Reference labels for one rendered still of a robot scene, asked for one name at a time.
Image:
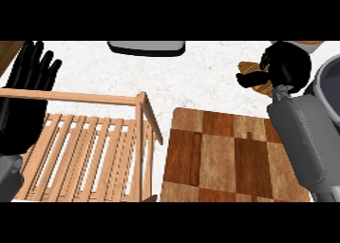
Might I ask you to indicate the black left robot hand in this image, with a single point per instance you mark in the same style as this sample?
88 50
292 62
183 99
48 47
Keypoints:
16 123

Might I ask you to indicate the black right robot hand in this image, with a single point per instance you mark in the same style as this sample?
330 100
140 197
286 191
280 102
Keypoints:
290 65

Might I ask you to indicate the brown croissant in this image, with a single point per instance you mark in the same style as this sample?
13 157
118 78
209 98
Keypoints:
249 67

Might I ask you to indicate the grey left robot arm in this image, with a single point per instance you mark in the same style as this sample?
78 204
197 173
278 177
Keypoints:
3 180

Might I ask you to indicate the grey pot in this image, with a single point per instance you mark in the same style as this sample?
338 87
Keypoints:
335 85

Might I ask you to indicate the checkered wooden cutting board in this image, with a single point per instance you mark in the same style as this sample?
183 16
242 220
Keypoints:
219 158

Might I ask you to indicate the white and orange cup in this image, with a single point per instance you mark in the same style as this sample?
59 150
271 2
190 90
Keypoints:
312 45

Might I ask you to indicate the pale wooden slatted rack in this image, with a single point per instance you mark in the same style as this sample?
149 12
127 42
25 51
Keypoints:
91 152

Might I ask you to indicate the brown wooden panel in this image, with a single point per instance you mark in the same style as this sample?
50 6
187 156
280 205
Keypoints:
3 57

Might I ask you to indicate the grey and black appliance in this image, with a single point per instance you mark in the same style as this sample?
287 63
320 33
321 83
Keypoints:
147 47

